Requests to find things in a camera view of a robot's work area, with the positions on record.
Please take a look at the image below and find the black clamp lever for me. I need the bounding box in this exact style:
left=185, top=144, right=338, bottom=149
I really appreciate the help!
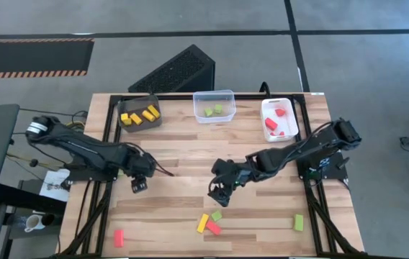
left=336, top=156, right=351, bottom=171

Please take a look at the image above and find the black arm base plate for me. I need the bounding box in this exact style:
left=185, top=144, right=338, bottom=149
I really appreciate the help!
left=295, top=150, right=349, bottom=181
left=68, top=153, right=120, bottom=183

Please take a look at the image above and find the white plastic bin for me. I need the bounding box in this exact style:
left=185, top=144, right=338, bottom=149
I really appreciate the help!
left=260, top=97, right=300, bottom=143

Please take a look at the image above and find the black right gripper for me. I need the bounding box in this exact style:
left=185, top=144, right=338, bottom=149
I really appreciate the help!
left=207, top=158, right=254, bottom=208

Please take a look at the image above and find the clear plastic bin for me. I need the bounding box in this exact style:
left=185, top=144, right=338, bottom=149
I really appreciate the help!
left=192, top=89, right=237, bottom=125

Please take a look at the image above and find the black cup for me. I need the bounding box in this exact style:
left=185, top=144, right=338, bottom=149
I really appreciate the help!
left=44, top=212, right=59, bottom=227

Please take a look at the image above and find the black mesh computer tower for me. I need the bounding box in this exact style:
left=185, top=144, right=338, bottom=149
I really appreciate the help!
left=127, top=44, right=217, bottom=94

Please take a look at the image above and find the dark grey plastic bin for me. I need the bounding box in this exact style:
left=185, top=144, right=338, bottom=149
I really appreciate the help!
left=117, top=94, right=163, bottom=134

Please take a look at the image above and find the green rectangular wooden block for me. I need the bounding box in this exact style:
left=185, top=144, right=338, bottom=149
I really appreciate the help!
left=293, top=214, right=305, bottom=232

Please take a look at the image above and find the black side cart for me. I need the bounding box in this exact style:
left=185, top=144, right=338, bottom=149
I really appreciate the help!
left=0, top=179, right=68, bottom=259

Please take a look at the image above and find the white printed paper sheet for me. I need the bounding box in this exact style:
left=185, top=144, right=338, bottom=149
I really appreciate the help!
left=39, top=168, right=72, bottom=204

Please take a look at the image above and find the white coffee mug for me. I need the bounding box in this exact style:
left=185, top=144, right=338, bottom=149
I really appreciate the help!
left=24, top=214, right=47, bottom=234

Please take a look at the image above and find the black hazard-striped floor mat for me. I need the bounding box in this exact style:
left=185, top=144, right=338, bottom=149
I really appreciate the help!
left=0, top=37, right=96, bottom=80

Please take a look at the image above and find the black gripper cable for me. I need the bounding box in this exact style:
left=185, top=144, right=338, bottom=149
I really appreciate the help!
left=146, top=154, right=176, bottom=178
left=207, top=173, right=227, bottom=194

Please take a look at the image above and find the black aluminium table frame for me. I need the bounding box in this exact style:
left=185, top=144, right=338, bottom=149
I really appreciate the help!
left=51, top=93, right=368, bottom=259

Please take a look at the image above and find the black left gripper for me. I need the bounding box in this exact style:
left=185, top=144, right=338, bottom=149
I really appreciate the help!
left=128, top=152, right=158, bottom=194

